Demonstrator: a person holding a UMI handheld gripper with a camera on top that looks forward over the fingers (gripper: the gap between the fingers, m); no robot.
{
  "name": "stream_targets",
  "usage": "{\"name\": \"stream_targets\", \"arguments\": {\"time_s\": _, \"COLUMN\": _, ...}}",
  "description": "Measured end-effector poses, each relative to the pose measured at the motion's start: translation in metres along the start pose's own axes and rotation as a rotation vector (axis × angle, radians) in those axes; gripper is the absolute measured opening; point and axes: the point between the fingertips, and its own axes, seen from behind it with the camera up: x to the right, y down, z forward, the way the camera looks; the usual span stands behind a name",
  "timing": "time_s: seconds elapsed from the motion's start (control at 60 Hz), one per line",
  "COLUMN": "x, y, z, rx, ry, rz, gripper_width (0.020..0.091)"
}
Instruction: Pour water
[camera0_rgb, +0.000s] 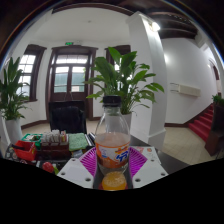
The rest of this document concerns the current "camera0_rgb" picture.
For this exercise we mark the red carpeted staircase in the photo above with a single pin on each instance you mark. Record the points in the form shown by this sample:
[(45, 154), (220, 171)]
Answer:
[(201, 123)]

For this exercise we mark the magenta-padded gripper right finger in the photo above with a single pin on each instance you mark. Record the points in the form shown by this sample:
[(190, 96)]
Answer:
[(150, 171)]

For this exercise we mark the green plant in white pot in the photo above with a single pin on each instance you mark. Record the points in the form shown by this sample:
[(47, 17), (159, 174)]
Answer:
[(123, 76), (11, 96)]

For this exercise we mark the green exit sign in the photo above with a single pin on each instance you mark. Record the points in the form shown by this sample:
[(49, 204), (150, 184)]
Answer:
[(69, 43)]

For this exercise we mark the dark wooden double door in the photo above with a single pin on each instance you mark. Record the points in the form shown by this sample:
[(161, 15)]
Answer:
[(70, 76)]

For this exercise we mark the green folded cloth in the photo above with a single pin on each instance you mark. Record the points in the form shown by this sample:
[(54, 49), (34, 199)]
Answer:
[(78, 141)]

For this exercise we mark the white wall radiator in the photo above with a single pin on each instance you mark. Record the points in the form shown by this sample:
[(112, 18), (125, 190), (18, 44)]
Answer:
[(186, 90)]

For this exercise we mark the white printed paper sheet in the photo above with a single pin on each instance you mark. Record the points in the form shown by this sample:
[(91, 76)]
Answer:
[(150, 154)]

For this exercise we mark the orange soda plastic bottle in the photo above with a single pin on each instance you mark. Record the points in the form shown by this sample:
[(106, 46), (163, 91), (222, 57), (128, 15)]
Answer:
[(112, 146)]

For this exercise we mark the black chair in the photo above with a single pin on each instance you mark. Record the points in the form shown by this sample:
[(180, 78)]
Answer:
[(66, 116)]

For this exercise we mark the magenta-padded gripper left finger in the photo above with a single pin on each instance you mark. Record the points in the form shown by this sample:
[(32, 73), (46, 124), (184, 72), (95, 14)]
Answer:
[(76, 172)]

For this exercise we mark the small red round fruit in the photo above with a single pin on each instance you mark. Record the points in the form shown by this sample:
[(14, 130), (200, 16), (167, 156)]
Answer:
[(48, 167)]

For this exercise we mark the green flat box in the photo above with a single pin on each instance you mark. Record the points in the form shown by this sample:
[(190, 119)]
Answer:
[(31, 137)]

